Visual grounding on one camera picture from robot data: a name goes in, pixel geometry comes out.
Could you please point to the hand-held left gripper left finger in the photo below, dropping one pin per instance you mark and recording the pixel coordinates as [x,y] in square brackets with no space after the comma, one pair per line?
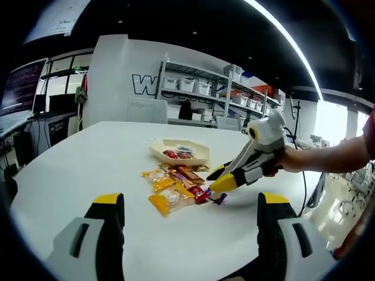
[76,243]

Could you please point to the white office chair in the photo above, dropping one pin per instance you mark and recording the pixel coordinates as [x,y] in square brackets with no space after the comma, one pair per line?
[146,109]
[228,122]

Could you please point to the grey hanging bag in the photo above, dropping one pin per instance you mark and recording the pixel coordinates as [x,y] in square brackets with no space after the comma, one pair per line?
[80,95]

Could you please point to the grey metal shelf rack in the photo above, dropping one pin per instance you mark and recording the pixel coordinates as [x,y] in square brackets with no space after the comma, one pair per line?
[265,102]
[205,97]

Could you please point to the yellow white food packet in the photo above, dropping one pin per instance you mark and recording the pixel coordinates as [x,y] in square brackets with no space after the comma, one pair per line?
[152,174]

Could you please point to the person's right hand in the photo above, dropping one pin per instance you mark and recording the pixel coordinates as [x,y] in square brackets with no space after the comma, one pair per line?
[291,161]

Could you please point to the black cabinet with label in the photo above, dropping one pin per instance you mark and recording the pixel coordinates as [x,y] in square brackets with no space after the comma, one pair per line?
[58,129]

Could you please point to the long red-brown food packet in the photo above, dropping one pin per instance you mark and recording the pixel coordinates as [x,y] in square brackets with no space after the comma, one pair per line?
[191,174]

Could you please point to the person's red shirt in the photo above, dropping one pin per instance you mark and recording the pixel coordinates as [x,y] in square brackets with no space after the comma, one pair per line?
[369,131]

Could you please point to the grey plastic crate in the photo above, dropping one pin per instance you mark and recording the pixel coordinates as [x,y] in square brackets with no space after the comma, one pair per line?
[233,71]

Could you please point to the white lidded storage bin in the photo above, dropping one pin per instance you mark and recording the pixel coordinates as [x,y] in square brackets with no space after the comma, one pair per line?
[202,87]
[186,85]
[170,83]

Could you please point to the white box with blue lid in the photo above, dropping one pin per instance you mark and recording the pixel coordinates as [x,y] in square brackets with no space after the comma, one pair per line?
[248,78]

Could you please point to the dark red food packet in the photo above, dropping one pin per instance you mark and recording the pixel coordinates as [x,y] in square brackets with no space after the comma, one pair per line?
[170,154]

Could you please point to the black computer monitor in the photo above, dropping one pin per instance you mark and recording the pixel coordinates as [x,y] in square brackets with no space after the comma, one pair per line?
[62,102]
[39,104]

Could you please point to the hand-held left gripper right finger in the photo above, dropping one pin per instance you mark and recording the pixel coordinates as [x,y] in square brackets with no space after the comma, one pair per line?
[293,246]

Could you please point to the gold brown food packet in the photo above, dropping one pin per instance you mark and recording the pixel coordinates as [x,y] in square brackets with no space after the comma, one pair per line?
[202,168]

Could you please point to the large yellow food packet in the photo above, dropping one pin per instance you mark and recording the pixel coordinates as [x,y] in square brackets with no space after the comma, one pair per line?
[173,200]

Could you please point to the clear packet with grey item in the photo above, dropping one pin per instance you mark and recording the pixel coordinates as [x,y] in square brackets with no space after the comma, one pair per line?
[182,148]

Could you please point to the black computer tower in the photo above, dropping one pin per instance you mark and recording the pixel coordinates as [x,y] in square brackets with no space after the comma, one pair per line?
[23,147]

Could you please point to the black bag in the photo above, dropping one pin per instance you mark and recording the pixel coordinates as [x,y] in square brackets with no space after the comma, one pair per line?
[185,109]

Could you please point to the green potted plant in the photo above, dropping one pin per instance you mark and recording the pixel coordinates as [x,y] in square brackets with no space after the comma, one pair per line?
[315,137]

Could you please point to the small yellow food packet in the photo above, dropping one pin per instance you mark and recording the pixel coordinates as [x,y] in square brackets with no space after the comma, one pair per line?
[164,183]

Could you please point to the bright red food packet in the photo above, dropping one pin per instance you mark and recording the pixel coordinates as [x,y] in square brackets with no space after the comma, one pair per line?
[198,194]

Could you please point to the white cardboard box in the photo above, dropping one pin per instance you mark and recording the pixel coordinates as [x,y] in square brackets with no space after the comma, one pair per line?
[174,111]
[202,113]

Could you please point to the large hanging projection screen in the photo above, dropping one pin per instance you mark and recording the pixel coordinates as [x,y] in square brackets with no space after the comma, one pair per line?
[54,17]

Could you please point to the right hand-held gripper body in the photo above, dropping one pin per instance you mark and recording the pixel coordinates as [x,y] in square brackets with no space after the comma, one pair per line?
[271,131]

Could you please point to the long ceiling light strip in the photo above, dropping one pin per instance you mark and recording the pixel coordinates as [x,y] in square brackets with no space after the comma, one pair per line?
[291,43]

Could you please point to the black tripod stand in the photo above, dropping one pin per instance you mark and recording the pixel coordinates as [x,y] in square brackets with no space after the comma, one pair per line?
[298,117]

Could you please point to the small brown food packet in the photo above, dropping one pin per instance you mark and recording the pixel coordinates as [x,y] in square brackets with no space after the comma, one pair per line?
[165,167]

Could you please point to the purple food packet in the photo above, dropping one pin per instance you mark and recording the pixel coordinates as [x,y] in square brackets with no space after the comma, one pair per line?
[218,199]

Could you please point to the ceiling air conditioner unit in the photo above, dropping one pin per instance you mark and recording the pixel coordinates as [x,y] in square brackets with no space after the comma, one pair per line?
[351,33]

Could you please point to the cream hexagonal paper container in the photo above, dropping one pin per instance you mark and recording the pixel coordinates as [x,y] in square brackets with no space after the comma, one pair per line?
[200,153]

